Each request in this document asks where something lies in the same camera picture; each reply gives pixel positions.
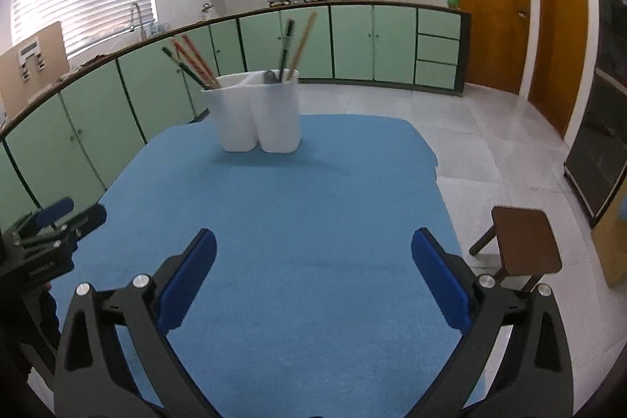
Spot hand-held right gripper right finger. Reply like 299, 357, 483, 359
410, 228, 575, 418

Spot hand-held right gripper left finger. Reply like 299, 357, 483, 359
54, 228, 217, 418

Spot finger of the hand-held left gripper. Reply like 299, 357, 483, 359
12, 197, 75, 235
20, 203, 107, 252

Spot black chopstick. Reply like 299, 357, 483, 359
279, 19, 297, 82
161, 47, 209, 88

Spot white double utensil holder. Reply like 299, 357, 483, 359
201, 69, 302, 153

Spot red patterned chopstick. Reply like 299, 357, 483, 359
169, 37, 216, 88
181, 33, 221, 88

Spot plain wooden chopstick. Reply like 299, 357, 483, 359
285, 11, 319, 82

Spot brown wooden stool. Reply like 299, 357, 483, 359
469, 206, 562, 294

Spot blue tablecloth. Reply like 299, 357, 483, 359
36, 114, 486, 418

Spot cardboard box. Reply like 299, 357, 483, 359
0, 21, 69, 118

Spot light wooden cabinet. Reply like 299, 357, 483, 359
595, 197, 627, 286

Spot metal sink faucet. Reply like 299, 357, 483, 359
128, 3, 148, 41

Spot dark glass cabinet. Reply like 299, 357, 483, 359
563, 0, 627, 228

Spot green lower kitchen cabinets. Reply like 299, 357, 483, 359
0, 2, 472, 228

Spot wooden door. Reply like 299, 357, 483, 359
451, 0, 532, 96
528, 0, 589, 137

